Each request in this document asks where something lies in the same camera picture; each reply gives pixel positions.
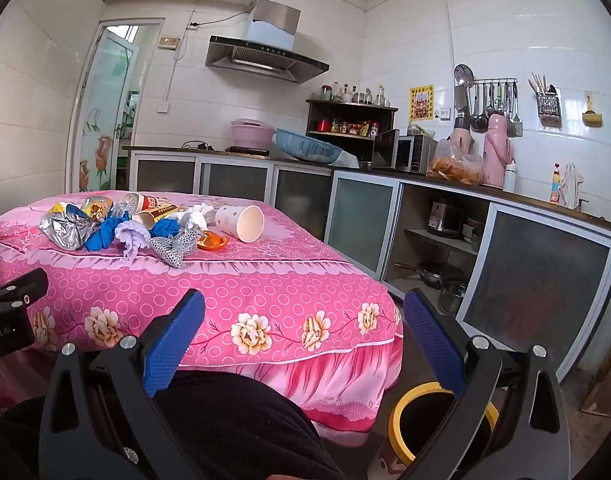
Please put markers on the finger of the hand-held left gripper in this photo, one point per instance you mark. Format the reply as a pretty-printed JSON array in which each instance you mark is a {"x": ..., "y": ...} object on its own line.
[{"x": 20, "y": 287}]

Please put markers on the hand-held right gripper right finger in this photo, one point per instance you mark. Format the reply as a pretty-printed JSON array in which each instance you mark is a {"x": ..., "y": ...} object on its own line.
[{"x": 435, "y": 337}]

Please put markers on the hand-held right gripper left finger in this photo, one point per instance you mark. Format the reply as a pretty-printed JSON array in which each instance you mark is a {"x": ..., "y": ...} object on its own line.
[{"x": 173, "y": 340}]

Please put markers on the yellow rimmed waste bin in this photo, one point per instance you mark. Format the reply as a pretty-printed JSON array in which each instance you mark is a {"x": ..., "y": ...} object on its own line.
[{"x": 400, "y": 410}]

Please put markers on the white tissue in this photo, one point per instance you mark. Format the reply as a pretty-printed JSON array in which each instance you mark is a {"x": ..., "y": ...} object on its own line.
[{"x": 195, "y": 216}]

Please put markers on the steel pot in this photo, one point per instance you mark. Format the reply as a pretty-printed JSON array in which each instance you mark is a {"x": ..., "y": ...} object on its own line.
[{"x": 453, "y": 300}]

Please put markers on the black frying pan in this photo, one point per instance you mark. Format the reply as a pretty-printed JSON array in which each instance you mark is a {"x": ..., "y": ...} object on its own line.
[{"x": 430, "y": 272}]

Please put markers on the crumpled silver foil wrapper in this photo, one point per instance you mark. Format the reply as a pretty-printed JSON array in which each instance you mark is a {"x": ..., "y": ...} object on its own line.
[{"x": 65, "y": 232}]

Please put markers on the pink floral tablecloth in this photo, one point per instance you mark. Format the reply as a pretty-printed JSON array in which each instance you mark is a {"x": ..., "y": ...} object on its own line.
[{"x": 235, "y": 290}]

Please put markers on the yellow blue snack bag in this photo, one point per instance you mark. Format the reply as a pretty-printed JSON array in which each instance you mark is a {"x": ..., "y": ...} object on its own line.
[{"x": 63, "y": 207}]

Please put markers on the blue crumpled wrapper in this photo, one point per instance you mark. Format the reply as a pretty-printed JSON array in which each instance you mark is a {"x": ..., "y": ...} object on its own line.
[{"x": 103, "y": 237}]

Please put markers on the orange peel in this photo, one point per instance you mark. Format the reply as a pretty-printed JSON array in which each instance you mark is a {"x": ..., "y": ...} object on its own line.
[{"x": 213, "y": 241}]

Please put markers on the white ruffled paper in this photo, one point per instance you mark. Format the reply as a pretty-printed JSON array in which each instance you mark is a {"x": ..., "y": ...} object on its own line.
[{"x": 131, "y": 240}]

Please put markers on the printed yellow snack bag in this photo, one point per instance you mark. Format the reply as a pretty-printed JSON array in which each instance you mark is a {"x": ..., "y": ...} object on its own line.
[{"x": 99, "y": 207}]

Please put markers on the kitchen counter cabinet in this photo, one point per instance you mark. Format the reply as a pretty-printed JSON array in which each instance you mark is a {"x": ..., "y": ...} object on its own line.
[{"x": 535, "y": 285}]

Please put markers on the yellow snack wrapper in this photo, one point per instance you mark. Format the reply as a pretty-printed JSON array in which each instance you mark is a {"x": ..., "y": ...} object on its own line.
[{"x": 164, "y": 211}]

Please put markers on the white dotted paper cup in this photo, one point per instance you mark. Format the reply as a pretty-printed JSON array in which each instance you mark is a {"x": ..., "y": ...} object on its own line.
[{"x": 240, "y": 224}]

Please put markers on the red paper cup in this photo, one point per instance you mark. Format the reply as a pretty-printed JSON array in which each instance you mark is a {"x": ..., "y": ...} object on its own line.
[{"x": 144, "y": 202}]

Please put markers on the clear bag of bread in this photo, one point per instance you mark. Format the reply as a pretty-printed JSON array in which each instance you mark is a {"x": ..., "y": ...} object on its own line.
[{"x": 455, "y": 165}]

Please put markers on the white squeeze bottle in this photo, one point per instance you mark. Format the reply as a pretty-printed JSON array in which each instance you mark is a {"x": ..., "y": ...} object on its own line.
[{"x": 509, "y": 177}]

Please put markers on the silver microwave oven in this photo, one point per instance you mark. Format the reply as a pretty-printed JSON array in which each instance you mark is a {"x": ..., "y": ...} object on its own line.
[{"x": 410, "y": 155}]

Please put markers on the yellow bottle with red cap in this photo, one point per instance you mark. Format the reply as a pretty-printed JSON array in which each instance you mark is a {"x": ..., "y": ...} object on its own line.
[{"x": 556, "y": 187}]

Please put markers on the pink thermos flask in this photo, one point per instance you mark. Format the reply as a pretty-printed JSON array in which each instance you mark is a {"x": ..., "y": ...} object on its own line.
[{"x": 498, "y": 152}]

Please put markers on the glass door with flower print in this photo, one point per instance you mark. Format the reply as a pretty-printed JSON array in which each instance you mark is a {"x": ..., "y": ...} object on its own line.
[{"x": 103, "y": 110}]

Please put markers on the pink flask with dark lid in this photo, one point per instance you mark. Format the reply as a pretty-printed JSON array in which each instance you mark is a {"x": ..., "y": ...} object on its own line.
[{"x": 461, "y": 137}]

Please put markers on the black induction cooker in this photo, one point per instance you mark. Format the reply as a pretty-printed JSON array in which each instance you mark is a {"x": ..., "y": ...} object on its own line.
[{"x": 248, "y": 151}]

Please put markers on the white hanging cloth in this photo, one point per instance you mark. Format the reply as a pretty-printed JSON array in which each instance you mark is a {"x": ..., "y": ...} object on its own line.
[{"x": 571, "y": 185}]

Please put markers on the pink basin with lid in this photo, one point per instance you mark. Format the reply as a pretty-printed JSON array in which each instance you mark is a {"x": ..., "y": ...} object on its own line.
[{"x": 251, "y": 132}]

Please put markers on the row of spice jars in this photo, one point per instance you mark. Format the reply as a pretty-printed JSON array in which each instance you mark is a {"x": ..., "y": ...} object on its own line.
[{"x": 348, "y": 127}]

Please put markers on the blue plastic basket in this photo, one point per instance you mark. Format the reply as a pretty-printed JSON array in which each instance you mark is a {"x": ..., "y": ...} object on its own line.
[{"x": 305, "y": 147}]

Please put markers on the row of hanging kitchen utensils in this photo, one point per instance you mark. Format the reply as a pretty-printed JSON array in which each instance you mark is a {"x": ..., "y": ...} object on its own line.
[{"x": 490, "y": 105}]

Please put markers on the dark wooden spice shelf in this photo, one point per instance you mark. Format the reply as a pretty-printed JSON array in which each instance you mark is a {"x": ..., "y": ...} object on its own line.
[{"x": 350, "y": 111}]

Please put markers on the row of glass bottles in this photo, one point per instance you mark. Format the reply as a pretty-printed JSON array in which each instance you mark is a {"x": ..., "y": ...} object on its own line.
[{"x": 353, "y": 95}]

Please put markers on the metal chopstick holder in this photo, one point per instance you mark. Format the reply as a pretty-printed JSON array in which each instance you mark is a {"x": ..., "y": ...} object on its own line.
[{"x": 548, "y": 105}]

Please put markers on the yellow hanging brush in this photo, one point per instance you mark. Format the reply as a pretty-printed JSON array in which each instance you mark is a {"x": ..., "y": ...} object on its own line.
[{"x": 592, "y": 117}]

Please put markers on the steel range hood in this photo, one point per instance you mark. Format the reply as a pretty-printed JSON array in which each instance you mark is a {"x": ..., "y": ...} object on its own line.
[{"x": 265, "y": 57}]

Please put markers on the white wall socket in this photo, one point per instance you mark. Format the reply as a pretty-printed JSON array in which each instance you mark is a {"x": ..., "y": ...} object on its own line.
[{"x": 443, "y": 113}]

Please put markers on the yellow wall poster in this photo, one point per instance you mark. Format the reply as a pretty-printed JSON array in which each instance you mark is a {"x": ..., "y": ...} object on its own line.
[{"x": 421, "y": 104}]

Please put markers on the beige wall box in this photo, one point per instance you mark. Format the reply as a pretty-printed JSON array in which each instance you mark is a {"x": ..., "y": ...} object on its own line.
[{"x": 168, "y": 42}]

